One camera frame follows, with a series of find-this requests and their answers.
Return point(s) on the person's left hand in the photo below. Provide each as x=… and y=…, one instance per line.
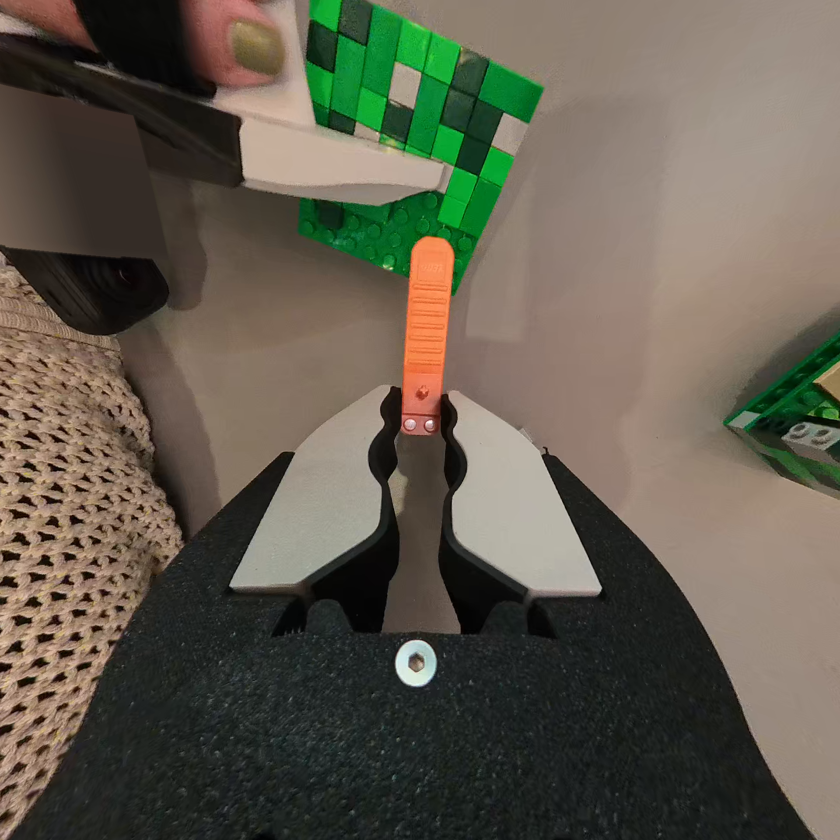
x=216, y=39

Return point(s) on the green lego box build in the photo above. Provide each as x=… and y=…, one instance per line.
x=787, y=407

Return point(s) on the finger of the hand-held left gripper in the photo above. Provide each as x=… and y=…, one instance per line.
x=341, y=170

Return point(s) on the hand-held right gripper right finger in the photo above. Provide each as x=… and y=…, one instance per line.
x=518, y=518

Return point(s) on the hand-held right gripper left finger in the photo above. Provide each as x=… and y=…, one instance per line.
x=315, y=518

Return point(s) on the orange brick separator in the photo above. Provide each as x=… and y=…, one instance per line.
x=426, y=315

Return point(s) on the green lego plate with tiles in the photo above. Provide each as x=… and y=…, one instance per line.
x=420, y=92

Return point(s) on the cream knit sweater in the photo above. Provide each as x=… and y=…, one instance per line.
x=65, y=492

